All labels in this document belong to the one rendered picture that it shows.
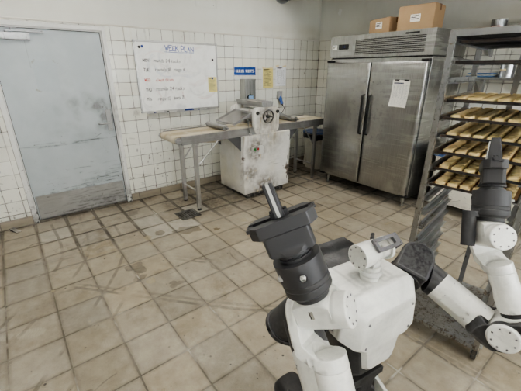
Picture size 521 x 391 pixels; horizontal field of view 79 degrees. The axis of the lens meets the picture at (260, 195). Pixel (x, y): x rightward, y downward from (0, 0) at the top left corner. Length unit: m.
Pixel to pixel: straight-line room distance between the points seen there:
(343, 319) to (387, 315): 0.35
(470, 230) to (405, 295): 0.25
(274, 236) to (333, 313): 0.17
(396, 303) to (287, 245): 0.47
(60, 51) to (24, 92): 0.57
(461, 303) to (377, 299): 0.28
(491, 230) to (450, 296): 0.23
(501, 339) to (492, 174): 0.42
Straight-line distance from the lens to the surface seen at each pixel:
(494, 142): 1.05
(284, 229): 0.52
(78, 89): 4.25
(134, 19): 4.42
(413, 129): 4.11
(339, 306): 0.58
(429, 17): 4.33
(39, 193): 4.39
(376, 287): 0.91
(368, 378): 1.15
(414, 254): 1.07
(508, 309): 1.08
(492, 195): 1.02
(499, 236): 1.00
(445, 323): 2.45
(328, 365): 0.63
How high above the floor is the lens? 1.64
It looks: 22 degrees down
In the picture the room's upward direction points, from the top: straight up
